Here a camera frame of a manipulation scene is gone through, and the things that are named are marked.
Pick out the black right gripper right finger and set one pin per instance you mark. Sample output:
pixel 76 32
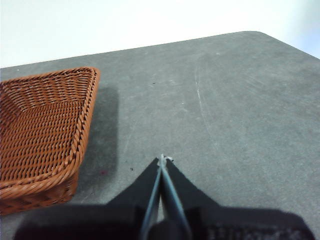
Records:
pixel 237 225

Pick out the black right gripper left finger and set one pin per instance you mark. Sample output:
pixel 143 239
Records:
pixel 100 222

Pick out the brown woven wicker basket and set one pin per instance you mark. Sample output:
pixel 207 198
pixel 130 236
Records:
pixel 42 130

